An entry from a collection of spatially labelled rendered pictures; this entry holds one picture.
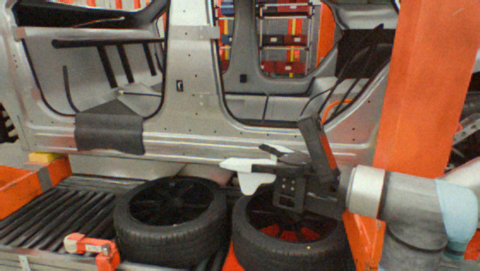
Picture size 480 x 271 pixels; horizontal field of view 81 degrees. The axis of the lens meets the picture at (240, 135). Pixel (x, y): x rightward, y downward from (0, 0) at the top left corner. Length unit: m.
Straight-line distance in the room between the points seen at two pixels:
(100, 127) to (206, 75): 0.72
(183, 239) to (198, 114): 0.65
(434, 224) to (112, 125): 1.60
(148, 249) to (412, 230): 1.32
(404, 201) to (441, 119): 0.57
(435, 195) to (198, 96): 1.23
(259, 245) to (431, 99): 0.94
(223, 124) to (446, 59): 1.00
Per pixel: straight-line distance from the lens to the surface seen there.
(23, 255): 1.90
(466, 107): 1.60
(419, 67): 0.92
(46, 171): 2.13
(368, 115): 1.49
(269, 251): 1.42
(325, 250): 1.46
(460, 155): 1.70
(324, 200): 0.48
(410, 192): 0.45
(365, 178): 0.45
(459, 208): 0.45
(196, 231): 1.54
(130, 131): 1.72
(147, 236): 1.55
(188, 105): 1.53
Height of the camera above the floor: 1.44
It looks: 20 degrees down
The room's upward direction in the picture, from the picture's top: straight up
